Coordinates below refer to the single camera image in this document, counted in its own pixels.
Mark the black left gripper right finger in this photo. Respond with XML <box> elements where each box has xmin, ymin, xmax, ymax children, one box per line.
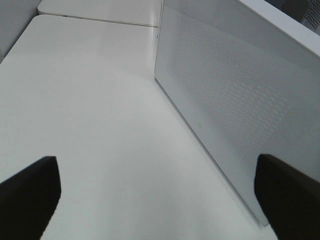
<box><xmin>254</xmin><ymin>154</ymin><xmax>320</xmax><ymax>240</ymax></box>

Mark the white microwave oven body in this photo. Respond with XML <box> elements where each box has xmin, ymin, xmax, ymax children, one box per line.
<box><xmin>264</xmin><ymin>0</ymin><xmax>320</xmax><ymax>35</ymax></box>

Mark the white microwave door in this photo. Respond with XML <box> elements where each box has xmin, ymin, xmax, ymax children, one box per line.
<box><xmin>154</xmin><ymin>0</ymin><xmax>320</xmax><ymax>225</ymax></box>

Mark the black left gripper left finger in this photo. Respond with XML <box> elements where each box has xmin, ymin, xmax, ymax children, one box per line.
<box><xmin>0</xmin><ymin>156</ymin><xmax>62</xmax><ymax>240</ymax></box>

